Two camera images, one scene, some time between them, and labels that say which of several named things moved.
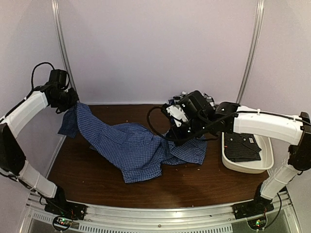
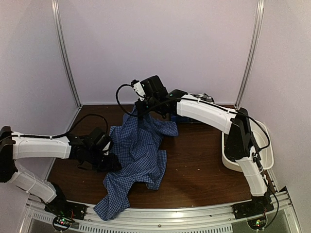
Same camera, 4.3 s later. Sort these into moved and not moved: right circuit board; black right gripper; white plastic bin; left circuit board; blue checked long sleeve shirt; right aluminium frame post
Moved: black right gripper; blue checked long sleeve shirt
Not moved: white plastic bin; right aluminium frame post; right circuit board; left circuit board
